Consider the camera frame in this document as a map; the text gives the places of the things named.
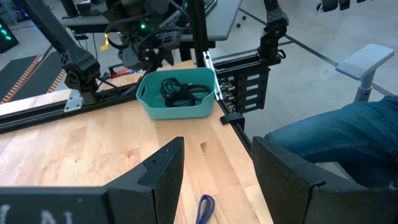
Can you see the silver corner bracket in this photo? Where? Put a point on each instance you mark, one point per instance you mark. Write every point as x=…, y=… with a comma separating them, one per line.
x=73, y=102

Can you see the grey chair armrest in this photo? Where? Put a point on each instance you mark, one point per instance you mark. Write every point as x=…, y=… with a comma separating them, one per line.
x=363, y=60

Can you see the black aluminium table frame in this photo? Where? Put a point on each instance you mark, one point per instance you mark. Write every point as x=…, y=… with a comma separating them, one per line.
x=79, y=63

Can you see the black hazard-striped floor mat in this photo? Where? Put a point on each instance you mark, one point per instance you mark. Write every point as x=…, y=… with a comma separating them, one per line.
x=37, y=74

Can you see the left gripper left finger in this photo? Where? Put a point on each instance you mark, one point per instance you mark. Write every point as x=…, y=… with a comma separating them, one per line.
x=155, y=193

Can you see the black connector box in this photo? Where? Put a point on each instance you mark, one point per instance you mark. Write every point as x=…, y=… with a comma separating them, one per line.
x=245, y=77

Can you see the grey desk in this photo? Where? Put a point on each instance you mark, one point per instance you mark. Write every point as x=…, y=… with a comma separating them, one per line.
x=224, y=18

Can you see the person's leg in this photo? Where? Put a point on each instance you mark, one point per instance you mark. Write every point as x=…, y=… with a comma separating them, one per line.
x=342, y=133

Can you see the black chair base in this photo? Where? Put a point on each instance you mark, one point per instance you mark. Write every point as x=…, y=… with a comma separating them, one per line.
x=329, y=4

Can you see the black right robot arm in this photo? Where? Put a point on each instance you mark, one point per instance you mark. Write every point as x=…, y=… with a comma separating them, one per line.
x=136, y=31

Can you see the black table edge clamp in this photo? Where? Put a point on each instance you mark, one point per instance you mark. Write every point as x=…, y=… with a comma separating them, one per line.
x=231, y=118

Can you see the teal plastic bin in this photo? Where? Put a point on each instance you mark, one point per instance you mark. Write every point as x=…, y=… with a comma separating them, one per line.
x=177, y=113

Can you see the black keyboard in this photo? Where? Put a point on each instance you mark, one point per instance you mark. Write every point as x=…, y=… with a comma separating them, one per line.
x=208, y=6

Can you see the black device with green lights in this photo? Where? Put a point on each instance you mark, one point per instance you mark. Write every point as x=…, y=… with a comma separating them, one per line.
x=7, y=40

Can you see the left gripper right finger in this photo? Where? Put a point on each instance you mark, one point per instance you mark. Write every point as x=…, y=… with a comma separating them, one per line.
x=280, y=186

